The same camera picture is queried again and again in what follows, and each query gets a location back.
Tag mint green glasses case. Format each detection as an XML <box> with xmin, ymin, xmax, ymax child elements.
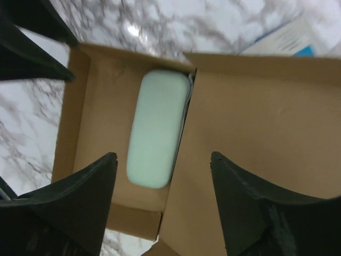
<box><xmin>126</xmin><ymin>70</ymin><xmax>192</xmax><ymax>189</ymax></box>

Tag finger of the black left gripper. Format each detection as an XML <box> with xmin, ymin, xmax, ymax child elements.
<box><xmin>7</xmin><ymin>0</ymin><xmax>78</xmax><ymax>46</ymax></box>
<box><xmin>1</xmin><ymin>1</ymin><xmax>74</xmax><ymax>82</ymax></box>

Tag brown cardboard express box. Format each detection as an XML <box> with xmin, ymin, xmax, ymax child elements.
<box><xmin>52</xmin><ymin>43</ymin><xmax>340</xmax><ymax>255</ymax></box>

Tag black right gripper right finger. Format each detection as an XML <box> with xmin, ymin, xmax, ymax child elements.
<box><xmin>210</xmin><ymin>151</ymin><xmax>340</xmax><ymax>255</ymax></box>

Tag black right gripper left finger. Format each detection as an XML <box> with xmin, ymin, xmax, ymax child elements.
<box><xmin>1</xmin><ymin>153</ymin><xmax>117</xmax><ymax>255</ymax></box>

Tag blue razor box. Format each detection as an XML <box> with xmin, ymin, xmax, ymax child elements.
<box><xmin>239</xmin><ymin>14</ymin><xmax>340</xmax><ymax>57</ymax></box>

